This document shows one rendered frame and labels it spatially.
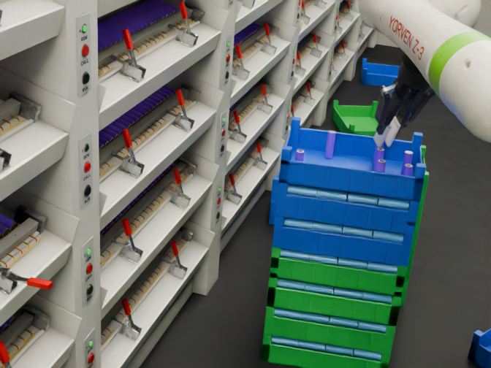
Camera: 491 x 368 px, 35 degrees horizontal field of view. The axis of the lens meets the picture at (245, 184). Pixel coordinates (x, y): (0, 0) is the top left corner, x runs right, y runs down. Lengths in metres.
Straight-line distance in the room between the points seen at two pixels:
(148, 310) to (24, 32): 0.89
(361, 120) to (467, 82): 2.37
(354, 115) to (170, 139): 1.90
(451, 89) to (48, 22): 0.57
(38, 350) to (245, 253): 1.08
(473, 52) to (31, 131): 0.65
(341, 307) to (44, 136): 0.88
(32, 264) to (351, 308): 0.83
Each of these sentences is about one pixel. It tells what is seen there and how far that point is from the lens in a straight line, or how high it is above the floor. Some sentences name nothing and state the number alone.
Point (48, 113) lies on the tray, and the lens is 1.21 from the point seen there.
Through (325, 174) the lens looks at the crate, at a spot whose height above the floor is 0.51.
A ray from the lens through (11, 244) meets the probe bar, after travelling 1.23.
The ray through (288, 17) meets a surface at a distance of 2.51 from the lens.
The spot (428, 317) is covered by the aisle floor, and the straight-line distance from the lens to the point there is 2.17.
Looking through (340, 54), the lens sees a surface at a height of 0.18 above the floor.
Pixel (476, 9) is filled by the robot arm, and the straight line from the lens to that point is 1.52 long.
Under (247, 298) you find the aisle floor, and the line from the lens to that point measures 2.13.
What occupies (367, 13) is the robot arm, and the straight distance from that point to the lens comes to 1.45.
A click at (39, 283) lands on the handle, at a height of 0.57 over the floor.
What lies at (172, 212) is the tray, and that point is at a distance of 1.78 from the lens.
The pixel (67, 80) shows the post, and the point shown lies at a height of 0.81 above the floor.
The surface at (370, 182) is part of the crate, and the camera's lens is 1.64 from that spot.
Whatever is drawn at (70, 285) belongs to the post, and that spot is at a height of 0.45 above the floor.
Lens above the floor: 1.19
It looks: 26 degrees down
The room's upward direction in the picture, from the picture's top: 5 degrees clockwise
